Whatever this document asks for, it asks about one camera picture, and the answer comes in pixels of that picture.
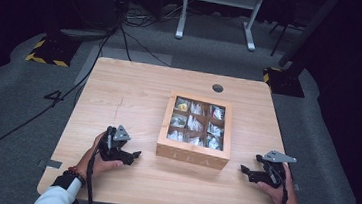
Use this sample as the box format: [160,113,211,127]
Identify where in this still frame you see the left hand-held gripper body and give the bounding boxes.
[96,122,138,166]

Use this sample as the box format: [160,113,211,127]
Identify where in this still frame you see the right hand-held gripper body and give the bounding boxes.
[250,148,299,189]

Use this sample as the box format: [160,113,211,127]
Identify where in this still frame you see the wooden tea box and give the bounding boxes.
[154,89,237,172]

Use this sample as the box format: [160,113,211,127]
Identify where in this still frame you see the person's left hand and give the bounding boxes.
[74,130,127,186]

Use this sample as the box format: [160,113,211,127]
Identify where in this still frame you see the person's right hand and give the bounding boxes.
[254,161,313,204]

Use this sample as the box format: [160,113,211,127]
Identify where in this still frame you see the black left wristband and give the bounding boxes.
[51,171,78,192]

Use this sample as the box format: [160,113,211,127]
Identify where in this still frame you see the group of tea packets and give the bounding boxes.
[166,96,228,151]

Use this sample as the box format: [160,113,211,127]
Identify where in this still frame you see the black yellow striped base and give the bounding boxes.
[260,65,309,99]
[24,32,83,70]

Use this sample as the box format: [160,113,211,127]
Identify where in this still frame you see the round table grommet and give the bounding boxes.
[211,83,225,94]

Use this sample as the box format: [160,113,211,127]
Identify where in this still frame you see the grey flat stand base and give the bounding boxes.
[58,24,114,45]

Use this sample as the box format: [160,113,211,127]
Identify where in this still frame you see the black tripod legs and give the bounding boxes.
[266,19,300,60]

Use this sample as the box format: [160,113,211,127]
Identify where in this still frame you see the dark slanted pole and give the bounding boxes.
[277,0,342,74]

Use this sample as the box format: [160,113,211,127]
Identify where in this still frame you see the left hand-held gripper cable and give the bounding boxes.
[83,147,100,204]

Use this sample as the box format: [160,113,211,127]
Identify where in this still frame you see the red bead bracelet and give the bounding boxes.
[62,165,88,186]

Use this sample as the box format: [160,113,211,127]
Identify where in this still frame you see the long black floor cable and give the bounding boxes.
[0,13,119,190]

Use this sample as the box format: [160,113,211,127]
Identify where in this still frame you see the thin black floor cable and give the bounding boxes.
[116,25,176,69]

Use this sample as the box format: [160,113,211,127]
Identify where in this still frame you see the bundle of floor cables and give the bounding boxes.
[122,0,187,34]

